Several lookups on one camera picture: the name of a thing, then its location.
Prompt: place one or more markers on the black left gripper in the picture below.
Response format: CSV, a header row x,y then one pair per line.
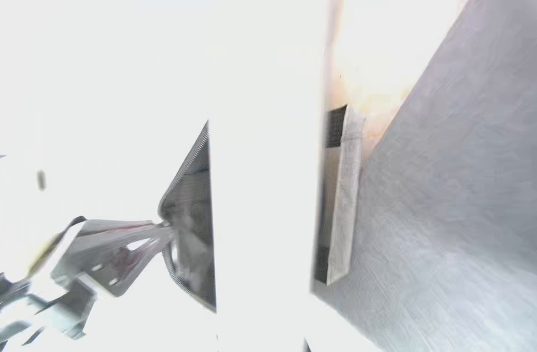
x,y
112,253

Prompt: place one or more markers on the grey laptop bag with strap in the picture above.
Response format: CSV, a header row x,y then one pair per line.
x,y
426,226

